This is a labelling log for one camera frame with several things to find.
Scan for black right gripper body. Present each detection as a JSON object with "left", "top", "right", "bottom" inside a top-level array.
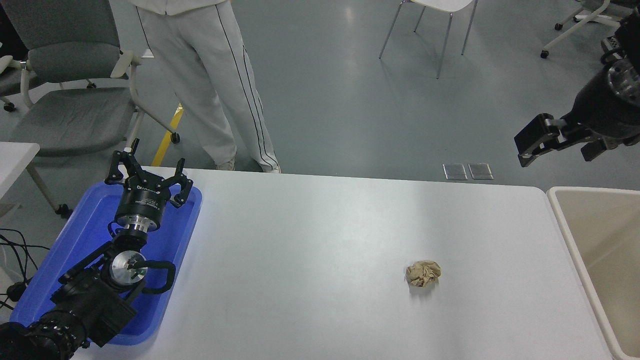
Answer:
[{"left": 565, "top": 70, "right": 640, "bottom": 146}]

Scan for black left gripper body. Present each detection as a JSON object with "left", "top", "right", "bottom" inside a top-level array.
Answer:
[{"left": 116, "top": 172, "right": 174, "bottom": 226}]

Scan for tan paper ball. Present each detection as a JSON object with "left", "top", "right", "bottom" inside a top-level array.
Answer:
[{"left": 405, "top": 260, "right": 442, "bottom": 288}]

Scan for blue plastic tray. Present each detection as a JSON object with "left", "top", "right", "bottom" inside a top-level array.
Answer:
[{"left": 10, "top": 181, "right": 203, "bottom": 347}]

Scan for grey office chair with armrests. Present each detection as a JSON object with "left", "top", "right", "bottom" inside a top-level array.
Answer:
[{"left": 0, "top": 0, "right": 182, "bottom": 157}]

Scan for large pale bin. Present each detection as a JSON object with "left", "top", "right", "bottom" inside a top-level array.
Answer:
[{"left": 546, "top": 186, "right": 640, "bottom": 360}]

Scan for white-framed wheeled chair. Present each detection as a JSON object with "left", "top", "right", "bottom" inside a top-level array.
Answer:
[{"left": 540, "top": 0, "right": 640, "bottom": 60}]

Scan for white side table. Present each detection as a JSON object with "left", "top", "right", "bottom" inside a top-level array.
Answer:
[{"left": 0, "top": 142, "right": 73, "bottom": 219}]

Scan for grey wheeled chair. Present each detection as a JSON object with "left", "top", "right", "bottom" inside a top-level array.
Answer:
[{"left": 0, "top": 54, "right": 98, "bottom": 113}]

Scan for black power plug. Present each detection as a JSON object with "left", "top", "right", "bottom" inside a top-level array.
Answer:
[{"left": 6, "top": 281, "right": 27, "bottom": 303}]

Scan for white chair with metal legs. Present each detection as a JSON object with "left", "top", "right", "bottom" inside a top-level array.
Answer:
[{"left": 378, "top": 0, "right": 479, "bottom": 80}]

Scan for black floor cables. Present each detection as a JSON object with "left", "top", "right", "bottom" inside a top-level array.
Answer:
[{"left": 0, "top": 228, "right": 46, "bottom": 311}]

